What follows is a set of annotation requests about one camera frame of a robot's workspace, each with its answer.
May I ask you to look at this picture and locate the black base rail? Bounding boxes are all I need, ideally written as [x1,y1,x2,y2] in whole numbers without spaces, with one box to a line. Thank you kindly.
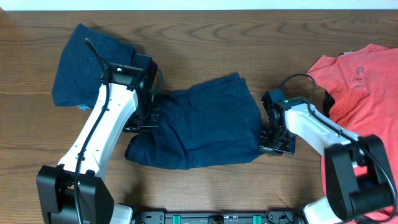
[130,208,308,224]

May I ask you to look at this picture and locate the red t-shirt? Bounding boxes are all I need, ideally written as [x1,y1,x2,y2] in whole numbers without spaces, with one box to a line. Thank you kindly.
[306,43,398,223]

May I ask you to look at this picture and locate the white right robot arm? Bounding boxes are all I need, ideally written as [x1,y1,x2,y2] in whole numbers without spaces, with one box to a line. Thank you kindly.
[259,90,397,223]

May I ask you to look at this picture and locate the folded navy shorts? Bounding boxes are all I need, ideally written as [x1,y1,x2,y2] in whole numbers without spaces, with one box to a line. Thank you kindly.
[52,24,136,110]

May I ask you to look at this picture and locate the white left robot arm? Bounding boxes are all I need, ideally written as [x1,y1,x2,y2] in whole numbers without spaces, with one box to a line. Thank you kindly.
[36,64,162,223]

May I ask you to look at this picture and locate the navy blue shorts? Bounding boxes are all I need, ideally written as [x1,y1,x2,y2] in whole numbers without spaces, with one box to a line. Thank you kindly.
[124,73,262,170]

